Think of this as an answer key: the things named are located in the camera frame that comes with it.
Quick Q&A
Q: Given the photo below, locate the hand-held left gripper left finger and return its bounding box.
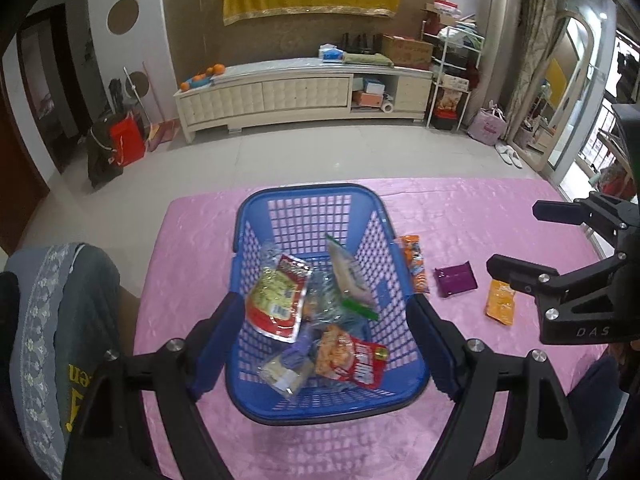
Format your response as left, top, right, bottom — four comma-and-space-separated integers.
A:
62, 291, 246, 480

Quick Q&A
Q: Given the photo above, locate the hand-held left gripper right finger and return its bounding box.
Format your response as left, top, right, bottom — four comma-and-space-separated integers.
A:
406, 296, 588, 480

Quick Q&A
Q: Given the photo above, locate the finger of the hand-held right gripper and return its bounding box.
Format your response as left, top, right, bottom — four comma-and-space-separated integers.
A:
532, 192, 632, 233
486, 254, 626, 328

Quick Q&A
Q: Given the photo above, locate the yellow snack packet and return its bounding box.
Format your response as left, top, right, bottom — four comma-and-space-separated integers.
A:
483, 279, 518, 325

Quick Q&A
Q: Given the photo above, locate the large red-yellow clear bag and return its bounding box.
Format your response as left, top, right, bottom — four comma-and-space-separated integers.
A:
246, 254, 313, 343

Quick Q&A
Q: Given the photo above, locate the cracker packet with white strip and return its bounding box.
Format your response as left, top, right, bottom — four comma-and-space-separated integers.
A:
257, 350, 313, 400

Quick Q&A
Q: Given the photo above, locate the red snack packet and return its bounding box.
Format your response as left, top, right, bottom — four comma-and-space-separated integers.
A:
315, 324, 390, 391

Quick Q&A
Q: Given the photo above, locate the blue silver snack wrapper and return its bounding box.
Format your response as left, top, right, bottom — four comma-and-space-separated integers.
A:
282, 325, 321, 371

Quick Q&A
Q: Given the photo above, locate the cracker packet with green tab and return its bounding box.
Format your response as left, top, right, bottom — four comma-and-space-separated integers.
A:
325, 233, 380, 322

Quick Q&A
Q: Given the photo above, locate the blue plastic basket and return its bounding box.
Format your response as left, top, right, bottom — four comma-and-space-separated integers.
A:
225, 183, 432, 426

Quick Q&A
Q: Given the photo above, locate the person's right forearm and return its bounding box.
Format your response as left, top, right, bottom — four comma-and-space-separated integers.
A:
567, 340, 640, 480

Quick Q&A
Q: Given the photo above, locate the purple snack packet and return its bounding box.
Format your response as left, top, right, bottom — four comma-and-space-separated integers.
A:
432, 261, 477, 298

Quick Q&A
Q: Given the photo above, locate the orange snack packet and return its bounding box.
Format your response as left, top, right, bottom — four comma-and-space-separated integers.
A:
397, 235, 431, 295

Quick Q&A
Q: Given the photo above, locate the pink tablecloth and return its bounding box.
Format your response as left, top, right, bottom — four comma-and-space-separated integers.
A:
132, 177, 621, 480

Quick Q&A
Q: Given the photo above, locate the pink bag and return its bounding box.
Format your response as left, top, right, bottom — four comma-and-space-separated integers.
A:
467, 105, 508, 147

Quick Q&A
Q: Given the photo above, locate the patterned curtain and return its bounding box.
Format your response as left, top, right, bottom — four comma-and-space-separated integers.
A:
502, 0, 558, 141

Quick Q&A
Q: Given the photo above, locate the white shelf rack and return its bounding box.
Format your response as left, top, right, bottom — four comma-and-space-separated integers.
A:
420, 7, 486, 131

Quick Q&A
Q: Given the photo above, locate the broom with dustpan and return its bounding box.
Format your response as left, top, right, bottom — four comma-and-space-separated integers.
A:
141, 61, 176, 153

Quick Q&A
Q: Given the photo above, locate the black bag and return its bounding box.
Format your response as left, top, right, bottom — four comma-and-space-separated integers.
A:
86, 115, 126, 188

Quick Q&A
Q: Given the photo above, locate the brown cardboard box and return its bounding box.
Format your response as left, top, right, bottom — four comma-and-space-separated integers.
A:
377, 34, 434, 71

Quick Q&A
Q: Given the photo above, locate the red paper bag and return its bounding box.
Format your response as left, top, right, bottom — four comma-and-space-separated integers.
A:
109, 112, 146, 167

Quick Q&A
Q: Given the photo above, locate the green folded cloth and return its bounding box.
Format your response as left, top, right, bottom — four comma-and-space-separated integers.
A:
342, 52, 393, 67

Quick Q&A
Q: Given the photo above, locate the white tufted tv cabinet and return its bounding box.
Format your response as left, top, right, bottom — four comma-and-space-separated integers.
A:
173, 57, 435, 145

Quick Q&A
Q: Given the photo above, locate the dark wooden door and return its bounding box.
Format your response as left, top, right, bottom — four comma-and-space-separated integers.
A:
17, 4, 88, 176

